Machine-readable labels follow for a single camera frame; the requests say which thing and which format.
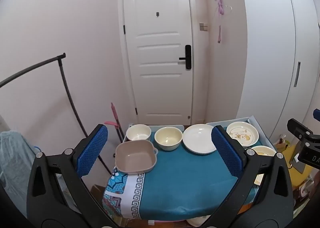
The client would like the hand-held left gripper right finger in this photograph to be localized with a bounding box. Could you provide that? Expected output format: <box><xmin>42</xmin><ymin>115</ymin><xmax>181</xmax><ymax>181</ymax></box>
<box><xmin>207</xmin><ymin>125</ymin><xmax>294</xmax><ymax>226</ymax></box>

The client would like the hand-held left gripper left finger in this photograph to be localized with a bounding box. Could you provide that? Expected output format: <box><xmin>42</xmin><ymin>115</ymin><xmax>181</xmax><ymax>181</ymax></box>
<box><xmin>26</xmin><ymin>123</ymin><xmax>112</xmax><ymax>224</ymax></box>

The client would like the cream bowl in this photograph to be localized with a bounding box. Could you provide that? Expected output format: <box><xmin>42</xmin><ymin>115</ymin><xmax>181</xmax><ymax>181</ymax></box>
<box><xmin>154</xmin><ymin>126</ymin><xmax>183</xmax><ymax>151</ymax></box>

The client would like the cartoon print plate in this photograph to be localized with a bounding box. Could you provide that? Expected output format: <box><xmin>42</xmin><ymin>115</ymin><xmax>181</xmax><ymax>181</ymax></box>
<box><xmin>226</xmin><ymin>121</ymin><xmax>260</xmax><ymax>146</ymax></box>

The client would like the yellow bag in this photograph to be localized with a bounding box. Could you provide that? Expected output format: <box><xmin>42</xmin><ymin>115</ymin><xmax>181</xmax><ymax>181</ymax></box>
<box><xmin>282</xmin><ymin>140</ymin><xmax>316</xmax><ymax>194</ymax></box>

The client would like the white plate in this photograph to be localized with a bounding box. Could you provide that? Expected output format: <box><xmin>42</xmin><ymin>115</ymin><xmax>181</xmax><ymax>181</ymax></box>
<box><xmin>182</xmin><ymin>123</ymin><xmax>218</xmax><ymax>154</ymax></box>

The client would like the yellow print bowl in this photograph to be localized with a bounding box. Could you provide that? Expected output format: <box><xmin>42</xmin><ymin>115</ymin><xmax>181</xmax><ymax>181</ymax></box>
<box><xmin>249</xmin><ymin>145</ymin><xmax>277</xmax><ymax>158</ymax></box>

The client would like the white bowl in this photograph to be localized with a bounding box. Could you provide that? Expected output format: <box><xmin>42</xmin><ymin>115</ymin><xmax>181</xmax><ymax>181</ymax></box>
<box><xmin>125</xmin><ymin>124</ymin><xmax>152</xmax><ymax>142</ymax></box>

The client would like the blue tablecloth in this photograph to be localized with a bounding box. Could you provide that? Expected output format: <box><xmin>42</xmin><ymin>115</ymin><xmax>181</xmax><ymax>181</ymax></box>
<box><xmin>102</xmin><ymin>140</ymin><xmax>258</xmax><ymax>220</ymax></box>

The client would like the white round dish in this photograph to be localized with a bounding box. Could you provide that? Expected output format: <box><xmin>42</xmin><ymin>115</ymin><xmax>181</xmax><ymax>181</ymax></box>
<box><xmin>186</xmin><ymin>215</ymin><xmax>213</xmax><ymax>227</ymax></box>

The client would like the grey cloth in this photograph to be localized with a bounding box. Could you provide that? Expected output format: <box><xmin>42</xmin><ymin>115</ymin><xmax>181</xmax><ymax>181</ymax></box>
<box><xmin>0</xmin><ymin>130</ymin><xmax>38</xmax><ymax>218</ymax></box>

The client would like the black clothes rack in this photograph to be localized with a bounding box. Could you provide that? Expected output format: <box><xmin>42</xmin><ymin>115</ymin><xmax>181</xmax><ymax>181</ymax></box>
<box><xmin>0</xmin><ymin>53</ymin><xmax>88</xmax><ymax>141</ymax></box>

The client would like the white wardrobe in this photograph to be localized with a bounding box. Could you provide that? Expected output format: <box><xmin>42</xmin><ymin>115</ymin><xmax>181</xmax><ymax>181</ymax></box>
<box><xmin>236</xmin><ymin>0</ymin><xmax>320</xmax><ymax>143</ymax></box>

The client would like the white panel door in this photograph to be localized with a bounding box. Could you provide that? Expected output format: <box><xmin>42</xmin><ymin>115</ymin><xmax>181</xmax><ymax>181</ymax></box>
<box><xmin>118</xmin><ymin>0</ymin><xmax>200</xmax><ymax>123</ymax></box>

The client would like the black door lock handle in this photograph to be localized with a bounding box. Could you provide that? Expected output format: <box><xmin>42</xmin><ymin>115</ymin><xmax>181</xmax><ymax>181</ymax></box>
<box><xmin>178</xmin><ymin>45</ymin><xmax>192</xmax><ymax>70</ymax></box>

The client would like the pink hanging strap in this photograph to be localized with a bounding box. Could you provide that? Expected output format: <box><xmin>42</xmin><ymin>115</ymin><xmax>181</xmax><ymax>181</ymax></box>
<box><xmin>214</xmin><ymin>0</ymin><xmax>233</xmax><ymax>44</ymax></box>

